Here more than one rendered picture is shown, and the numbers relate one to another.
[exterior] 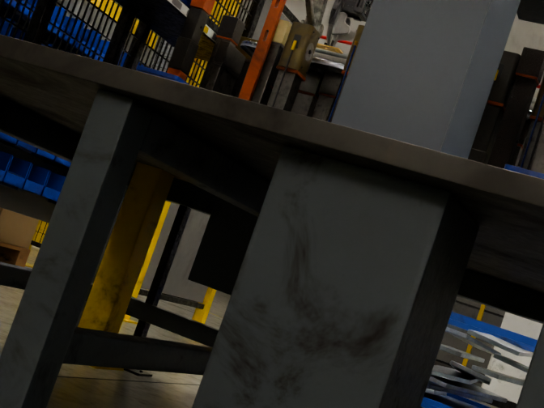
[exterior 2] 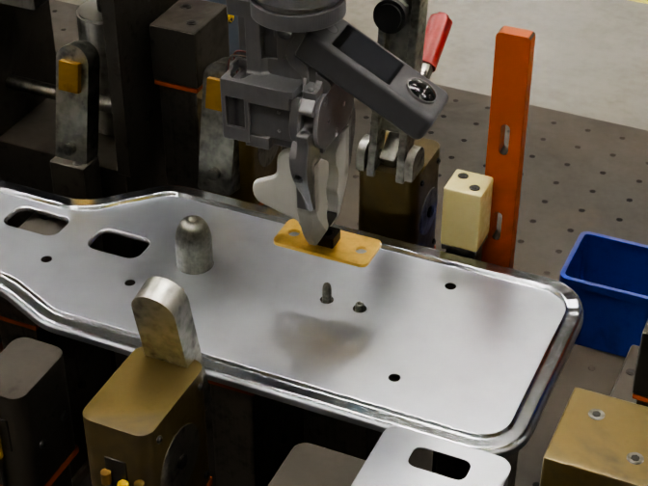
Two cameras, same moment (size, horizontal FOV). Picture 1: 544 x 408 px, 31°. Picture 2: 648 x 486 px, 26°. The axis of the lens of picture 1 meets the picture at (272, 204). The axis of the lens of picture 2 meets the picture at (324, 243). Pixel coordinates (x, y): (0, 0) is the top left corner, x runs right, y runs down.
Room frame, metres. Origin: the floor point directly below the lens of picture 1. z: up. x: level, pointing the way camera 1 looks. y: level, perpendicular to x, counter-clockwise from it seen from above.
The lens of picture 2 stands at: (3.44, 0.02, 1.73)
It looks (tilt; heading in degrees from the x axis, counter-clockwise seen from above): 36 degrees down; 182
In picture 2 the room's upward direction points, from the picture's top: straight up
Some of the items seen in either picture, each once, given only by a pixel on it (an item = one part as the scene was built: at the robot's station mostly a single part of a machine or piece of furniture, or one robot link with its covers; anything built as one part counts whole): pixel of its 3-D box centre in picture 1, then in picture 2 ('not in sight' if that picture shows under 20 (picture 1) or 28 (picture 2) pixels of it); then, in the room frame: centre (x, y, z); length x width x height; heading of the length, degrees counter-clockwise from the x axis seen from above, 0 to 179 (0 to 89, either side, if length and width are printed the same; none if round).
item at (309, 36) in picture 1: (281, 93); (399, 299); (2.33, 0.07, 0.87); 0.10 x 0.07 x 0.35; 158
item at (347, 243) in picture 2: (327, 46); (327, 237); (2.50, 0.00, 1.06); 0.08 x 0.04 x 0.01; 68
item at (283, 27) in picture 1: (261, 89); (457, 344); (2.41, 0.12, 0.88); 0.04 x 0.04 x 0.37; 68
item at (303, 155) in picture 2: not in sight; (309, 155); (2.52, -0.01, 1.16); 0.05 x 0.02 x 0.09; 158
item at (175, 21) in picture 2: not in sight; (200, 195); (2.21, -0.14, 0.91); 0.07 x 0.05 x 0.42; 158
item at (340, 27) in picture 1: (339, 29); (309, 172); (2.47, -0.02, 1.11); 0.06 x 0.03 x 0.09; 68
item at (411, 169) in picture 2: not in sight; (414, 161); (2.38, 0.07, 1.06); 0.03 x 0.01 x 0.03; 158
